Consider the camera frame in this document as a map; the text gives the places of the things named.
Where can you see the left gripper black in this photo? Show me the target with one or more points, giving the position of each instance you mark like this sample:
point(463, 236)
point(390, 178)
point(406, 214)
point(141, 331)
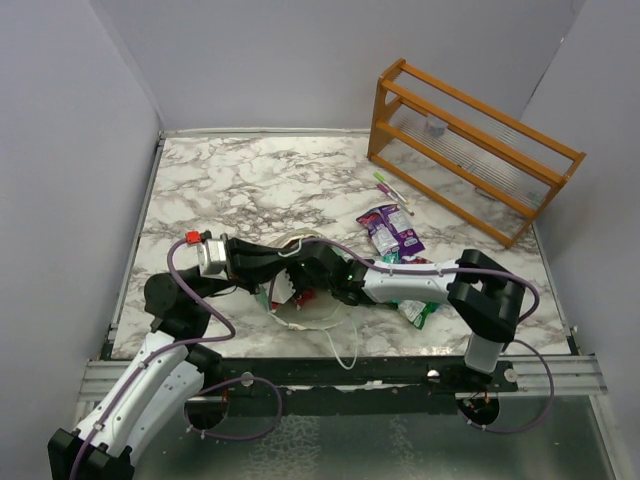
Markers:
point(250, 264)

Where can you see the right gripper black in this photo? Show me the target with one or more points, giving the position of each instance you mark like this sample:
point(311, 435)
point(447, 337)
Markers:
point(291, 270)

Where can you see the green printed paper bag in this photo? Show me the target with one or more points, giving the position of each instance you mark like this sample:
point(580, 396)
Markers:
point(323, 314)

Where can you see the berries purple snack packet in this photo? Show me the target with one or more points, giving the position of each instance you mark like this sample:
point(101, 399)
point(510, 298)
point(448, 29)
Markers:
point(414, 260)

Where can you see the green snack packet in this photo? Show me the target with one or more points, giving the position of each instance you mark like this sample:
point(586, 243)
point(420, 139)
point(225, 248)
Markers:
point(416, 312)

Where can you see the red snack packet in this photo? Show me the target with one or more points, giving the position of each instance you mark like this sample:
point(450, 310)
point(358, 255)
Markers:
point(304, 298)

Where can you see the teal snack packet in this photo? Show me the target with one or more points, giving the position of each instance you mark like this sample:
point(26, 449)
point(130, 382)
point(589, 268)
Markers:
point(392, 258)

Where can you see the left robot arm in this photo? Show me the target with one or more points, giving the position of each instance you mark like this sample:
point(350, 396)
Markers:
point(173, 360)

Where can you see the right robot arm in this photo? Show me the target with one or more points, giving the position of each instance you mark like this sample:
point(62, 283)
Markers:
point(485, 295)

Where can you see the magenta cap marker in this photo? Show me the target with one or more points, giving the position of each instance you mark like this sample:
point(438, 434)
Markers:
point(400, 203)

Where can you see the green cap marker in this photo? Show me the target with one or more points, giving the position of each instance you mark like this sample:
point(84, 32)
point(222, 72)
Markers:
point(383, 181)

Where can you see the small item on shelf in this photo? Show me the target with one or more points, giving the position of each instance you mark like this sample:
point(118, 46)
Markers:
point(435, 127)

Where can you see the orange wooden shelf rack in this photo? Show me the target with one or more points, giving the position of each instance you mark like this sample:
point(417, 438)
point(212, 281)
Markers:
point(489, 169)

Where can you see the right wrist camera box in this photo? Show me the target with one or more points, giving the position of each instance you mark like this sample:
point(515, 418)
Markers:
point(281, 289)

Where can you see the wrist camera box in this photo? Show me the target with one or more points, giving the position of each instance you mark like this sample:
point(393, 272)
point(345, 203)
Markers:
point(281, 289)
point(212, 259)

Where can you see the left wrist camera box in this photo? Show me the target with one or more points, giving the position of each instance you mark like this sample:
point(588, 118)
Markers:
point(212, 259)

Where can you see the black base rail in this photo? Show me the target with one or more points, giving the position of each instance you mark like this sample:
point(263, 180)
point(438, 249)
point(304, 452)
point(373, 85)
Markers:
point(320, 387)

